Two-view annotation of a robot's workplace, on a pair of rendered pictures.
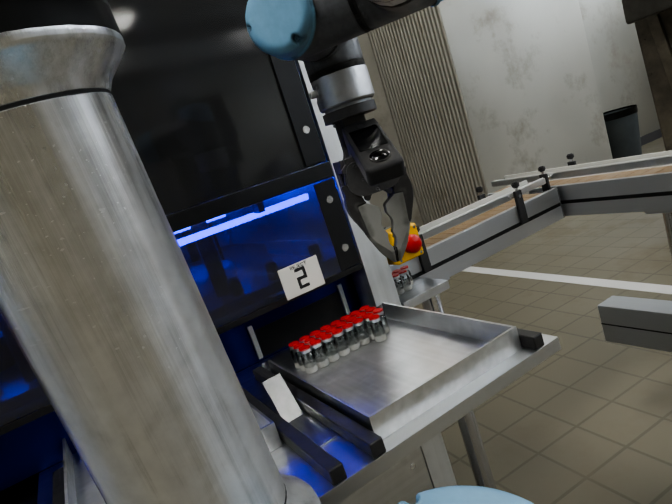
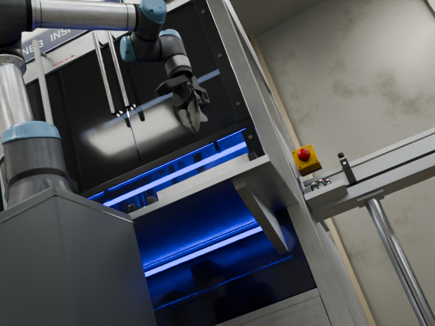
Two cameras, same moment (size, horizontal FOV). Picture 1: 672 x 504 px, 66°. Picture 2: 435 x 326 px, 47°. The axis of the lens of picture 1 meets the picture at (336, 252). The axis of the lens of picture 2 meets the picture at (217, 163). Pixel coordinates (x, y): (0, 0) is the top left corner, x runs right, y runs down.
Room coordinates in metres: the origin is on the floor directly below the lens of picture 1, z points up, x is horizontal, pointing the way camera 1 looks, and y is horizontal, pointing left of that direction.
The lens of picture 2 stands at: (-0.26, -0.87, 0.38)
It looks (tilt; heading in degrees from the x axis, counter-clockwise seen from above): 25 degrees up; 39
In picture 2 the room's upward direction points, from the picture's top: 19 degrees counter-clockwise
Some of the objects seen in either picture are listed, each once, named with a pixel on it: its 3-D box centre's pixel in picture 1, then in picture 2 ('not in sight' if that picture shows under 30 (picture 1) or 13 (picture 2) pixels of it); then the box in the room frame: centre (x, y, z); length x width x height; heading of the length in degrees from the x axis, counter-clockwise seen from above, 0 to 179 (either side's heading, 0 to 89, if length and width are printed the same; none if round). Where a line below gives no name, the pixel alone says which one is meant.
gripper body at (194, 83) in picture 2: (360, 153); (187, 91); (0.71, -0.07, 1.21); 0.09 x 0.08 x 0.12; 5
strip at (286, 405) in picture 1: (296, 407); not in sight; (0.67, 0.12, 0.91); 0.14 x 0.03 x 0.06; 27
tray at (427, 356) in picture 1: (380, 355); (223, 196); (0.78, -0.02, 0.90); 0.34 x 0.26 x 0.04; 26
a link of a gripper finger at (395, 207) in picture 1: (395, 224); (200, 118); (0.70, -0.09, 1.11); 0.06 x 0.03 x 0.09; 5
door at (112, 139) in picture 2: not in sight; (73, 126); (0.74, 0.56, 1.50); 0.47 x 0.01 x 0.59; 117
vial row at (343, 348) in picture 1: (346, 339); not in sight; (0.88, 0.03, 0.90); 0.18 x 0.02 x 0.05; 116
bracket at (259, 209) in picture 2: not in sight; (263, 221); (0.85, -0.07, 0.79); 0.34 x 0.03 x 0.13; 27
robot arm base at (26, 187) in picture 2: not in sight; (41, 203); (0.22, -0.02, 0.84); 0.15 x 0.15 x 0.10
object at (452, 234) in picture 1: (457, 232); (401, 159); (1.36, -0.33, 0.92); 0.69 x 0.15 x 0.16; 117
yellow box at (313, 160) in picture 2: (398, 243); (306, 160); (1.10, -0.13, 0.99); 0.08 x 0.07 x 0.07; 27
